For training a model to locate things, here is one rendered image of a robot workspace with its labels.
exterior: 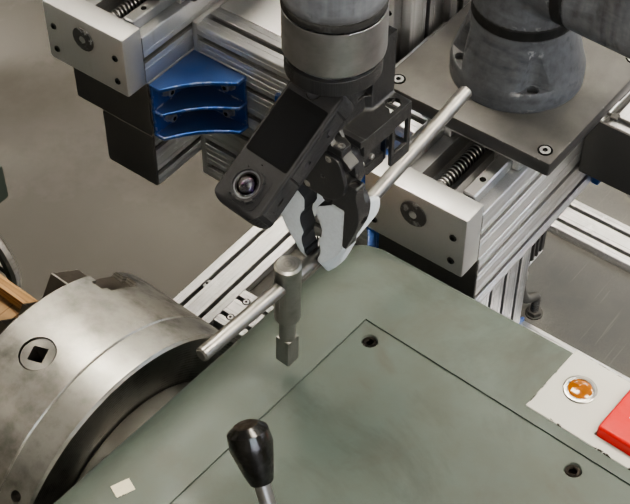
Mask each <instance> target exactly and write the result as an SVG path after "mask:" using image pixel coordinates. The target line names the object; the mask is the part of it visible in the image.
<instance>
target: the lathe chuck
mask: <svg viewBox="0 0 630 504"><path fill-rule="evenodd" d="M112 277H114V278H115V279H117V280H118V281H120V282H121V283H125V282H126V283H127V284H129V285H130V286H132V287H125V288H120V289H116V290H112V291H111V290H110V289H108V288H104V289H101V288H100V287H98V286H97V285H96V284H95V283H96V280H95V279H94V278H92V277H91V276H87V277H84V278H81V279H78V280H76V281H73V282H71V283H69V284H67V285H64V286H62V287H60V288H59V289H57V290H55V291H53V292H51V293H50V294H48V295H47V296H45V297H43V298H42V299H40V300H39V301H37V302H36V303H35V304H33V305H32V306H31V307H29V308H28V309H27V310H25V311H24V312H23V313H22V314H20V315H19V316H18V317H17V318H16V319H15V320H14V321H12V322H11V323H10V324H9V325H8V326H7V327H6V328H5V329H4V330H3V331H2V332H1V333H0V491H1V489H2V487H3V484H4V482H5V480H6V477H7V475H8V473H9V471H10V469H11V467H12V465H13V463H14V461H15V460H16V458H17V456H18V454H19V452H20V451H21V449H22V447H23V446H24V444H25V442H26V441H27V439H28V438H29V436H30V435H31V433H32V431H33V430H34V429H35V427H36V426H37V424H38V423H39V421H40V420H41V419H42V417H43V416H44V415H45V413H46V412H47V411H48V410H49V408H50V407H51V406H52V405H53V403H54V402H55V401H56V400H57V399H58V397H59V396H60V395H61V394H62V393H63V392H64V391H65V389H66V388H67V387H68V386H69V385H70V384H71V383H72V382H73V381H74V380H75V379H76V378H77V377H78V376H79V375H80V374H81V373H82V372H83V371H84V370H85V369H86V368H87V367H88V366H90V365H91V364H92V363H93V362H94V361H95V360H96V359H98V358H99V357H100V356H101V355H103V354H104V353H105V352H106V351H108V350H109V349H110V348H112V347H113V346H115V345H116V344H117V343H119V342H120V341H122V340H124V339H125V338H127V337H128V336H130V335H132V334H134V333H135V332H137V331H139V330H141V329H143V328H146V327H148V326H150V325H153V324H155V323H158V322H161V321H165V320H169V319H174V318H183V317H188V318H196V319H200V320H203V319H201V318H200V317H198V316H197V315H195V314H194V313H192V312H191V311H189V310H188V309H186V308H185V307H183V306H182V305H180V304H179V303H177V302H176V301H174V300H173V299H171V298H170V297H168V296H167V295H165V294H164V293H162V292H161V291H159V290H158V289H156V288H155V287H153V286H152V285H150V284H149V283H147V282H146V281H144V280H143V279H141V278H139V277H137V276H135V275H132V274H129V273H124V272H115V273H113V276H112ZM203 321H204V320H203ZM35 339H48V340H50V341H51V342H53V343H54V344H55V346H56V348H57V354H56V357H55V359H54V360H53V362H52V363H51V364H50V365H49V366H47V367H46V368H44V369H41V370H38V371H30V370H27V369H25V368H23V367H22V365H21V363H20V353H21V350H22V349H23V347H24V346H25V345H26V344H27V343H29V342H30V341H32V340H35Z"/></svg>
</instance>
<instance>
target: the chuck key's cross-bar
mask: <svg viewBox="0 0 630 504"><path fill-rule="evenodd" d="M471 96H472V92H471V90H470V89H469V88H468V87H466V86H461V87H460V88H459V89H458V90H457V92H456V93H455V94H454V95H453V96H452V97H451V98H450V99H449V100H448V102H447V103H446V104H445V105H444V106H443V107H442V108H441V109H440V111H439V112H438V113H437V114H436V115H435V116H434V117H433V118H432V120H431V121H430V122H429V123H428V124H427V125H426V126H425V127H424V129H423V130H422V131H421V132H420V133H419V134H418V135H417V136H416V138H415V139H414V140H413V141H412V142H411V143H410V144H409V152H407V153H406V154H405V155H404V156H403V157H402V158H400V159H399V160H398V161H397V162H396V163H395V164H394V165H392V166H391V167H389V168H388V169H387V170H386V171H385V172H384V173H383V175H382V176H381V177H380V178H379V179H378V180H377V181H376V182H375V184H374V185H373V186H372V187H371V188H370V189H369V190H368V191H367V192H368V194H369V197H371V196H374V195H377V196H378V197H379V198H380V199H381V198H382V196H383V195H384V194H385V193H386V192H387V191H388V190H389V189H390V187H391V186H392V185H393V184H394V183H395V182H396V181H397V180H398V178H399V177H400V176H401V175H402V174H403V173H404V172H405V170H406V169H407V168H408V167H409V166H410V165H411V164H412V163H413V161H414V160H415V159H416V158H417V157H418V156H419V155H420V154H421V152H422V151H423V150H424V149H425V148H426V147H427V146H428V144H429V143H430V142H431V141H432V140H433V139H434V138H435V137H436V135H437V134H438V133H439V132H440V131H441V130H442V129H443V128H444V126H445V125H446V124H447V123H448V122H449V121H450V120H451V118H452V117H453V116H454V115H455V114H456V113H457V112H458V111H459V109H460V108H461V107H462V106H463V105H464V104H465V103H466V101H467V100H468V99H469V98H470V97H471ZM319 253H320V246H318V247H317V248H316V249H315V250H313V251H312V252H311V253H310V254H309V255H308V256H306V257H305V258H304V259H303V260H302V261H301V263H302V279H304V278H305V277H306V276H307V275H308V274H310V273H311V272H312V271H313V270H314V269H315V268H317V267H318V266H319V265H320V263H319V262H318V261H317V260H316V258H317V257H318V256H319ZM285 294H286V290H285V289H284V288H283V287H281V286H280V285H279V284H277V283H274V284H273V285H272V286H271V287H270V288H268V289H267V290H266V291H265V292H264V293H262V294H261V295H260V296H259V297H258V298H256V299H255V300H254V301H253V302H252V303H250V304H249V305H248V306H247V307H246V308H245V309H243V310H242V311H241V312H240V313H239V314H237V315H236V316H235V317H234V318H233V319H231V320H230V321H229V322H228V323H227V324H226V325H224V326H223V327H222V328H221V329H220V330H218V331H217V332H216V333H215V334H214V335H212V336H211V337H210V338H209V339H208V340H207V341H205V342H204V343H203V344H202V345H201V346H199V347H198V348H197V350H196V353H197V355H198V357H199V358H200V359H201V360H203V361H207V360H209V359H210V358H211V357H212V356H213V355H215V354H216V353H217V352H218V351H219V350H220V349H222V348H223V347H224V346H225V345H226V344H227V343H229V342H230V341H231V340H232V339H233V338H234V337H236V336H237V335H238V334H239V333H240V332H241V331H243V330H244V329H245V328H246V327H247V326H249V325H250V324H251V323H252V322H253V321H254V320H256V319H257V318H258V317H259V316H260V315H261V314H263V313H264V312H265V311H266V310H267V309H268V308H270V307H271V306H272V305H273V304H274V303H275V302H277V301H278V300H279V299H280V298H281V297H283V296H284V295H285Z"/></svg>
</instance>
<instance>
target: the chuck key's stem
mask: <svg viewBox="0 0 630 504"><path fill-rule="evenodd" d="M274 283H277V284H279V285H280V286H281V287H283V288H284V289H285V290H286V294H285V295H284V296H283V297H281V298H280V299H279V300H278V301H277V302H275V303H274V318H275V320H276V321H277V322H278V323H279V334H278V335H277V336H276V359H277V360H279V361H280V362H282V363H283V364H285V365H286V366H289V365H291V364H292V363H293V362H294V361H295V360H296V359H297V358H298V350H299V336H298V335H297V334H296V323H297V322H298V321H299V320H300V318H301V289H302V263H301V261H300V260H299V259H298V258H297V257H295V256H291V255H285V256H281V257H279V258H277V259H276V261H275V262H274Z"/></svg>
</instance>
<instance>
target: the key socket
mask: <svg viewBox="0 0 630 504"><path fill-rule="evenodd" d="M56 354H57V348H56V346H55V344H54V343H53V342H51V341H50V340H48V339H35V340H32V341H30V342H29V343H27V344H26V345H25V346H24V347H23V349H22V350H21V353H20V363H21V365H22V367H23V368H25V369H27V370H30V371H38V370H41V369H44V368H46V367H47V366H49V365H50V364H51V363H52V362H53V360H54V359H55V357H56Z"/></svg>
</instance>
